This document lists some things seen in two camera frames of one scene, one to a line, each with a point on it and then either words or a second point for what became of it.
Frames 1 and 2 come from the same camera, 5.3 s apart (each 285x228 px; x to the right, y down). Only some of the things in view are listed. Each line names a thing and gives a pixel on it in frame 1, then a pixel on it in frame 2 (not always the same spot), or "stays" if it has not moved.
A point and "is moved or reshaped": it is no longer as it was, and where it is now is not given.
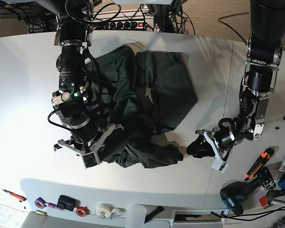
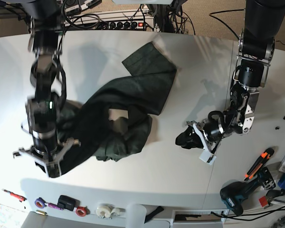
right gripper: (221, 139) to (207, 135)
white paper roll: (136, 214) stays
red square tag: (263, 201) stays
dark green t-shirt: (149, 93) is moved or reshaped
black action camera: (67, 203) stays
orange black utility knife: (259, 164) stays
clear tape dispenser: (108, 211) stays
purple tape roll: (40, 203) stays
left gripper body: (89, 152) to (50, 161)
